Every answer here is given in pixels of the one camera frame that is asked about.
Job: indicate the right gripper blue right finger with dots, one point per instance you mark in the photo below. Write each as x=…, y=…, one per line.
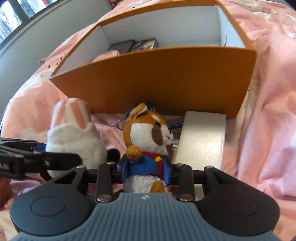
x=166, y=172

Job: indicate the pink patterned duvet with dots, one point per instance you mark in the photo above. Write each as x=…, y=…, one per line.
x=260, y=142

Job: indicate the orange cardboard storage box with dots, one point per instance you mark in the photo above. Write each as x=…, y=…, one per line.
x=204, y=61

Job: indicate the dark illustrated card box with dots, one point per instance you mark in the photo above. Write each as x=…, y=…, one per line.
x=145, y=45

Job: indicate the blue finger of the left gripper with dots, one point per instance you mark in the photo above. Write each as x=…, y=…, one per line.
x=40, y=147

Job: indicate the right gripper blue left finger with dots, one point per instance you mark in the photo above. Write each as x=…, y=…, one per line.
x=122, y=168

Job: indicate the brown fox plush blue outfit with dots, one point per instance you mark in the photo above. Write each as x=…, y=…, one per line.
x=147, y=137

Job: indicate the blue white paper tag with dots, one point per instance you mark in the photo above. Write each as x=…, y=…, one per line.
x=175, y=124

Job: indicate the dark grey gift box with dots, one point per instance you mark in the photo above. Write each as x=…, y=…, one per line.
x=122, y=47

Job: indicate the window with dark frame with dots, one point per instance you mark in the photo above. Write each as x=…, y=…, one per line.
x=18, y=16

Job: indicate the pink mini backpack pouch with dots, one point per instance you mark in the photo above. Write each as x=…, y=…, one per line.
x=106, y=55

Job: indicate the left hand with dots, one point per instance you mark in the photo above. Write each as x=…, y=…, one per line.
x=5, y=192

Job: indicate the white rectangular box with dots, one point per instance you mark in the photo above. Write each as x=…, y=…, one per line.
x=202, y=140

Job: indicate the white pink striped bunny plush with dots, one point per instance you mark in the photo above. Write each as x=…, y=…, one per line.
x=72, y=131

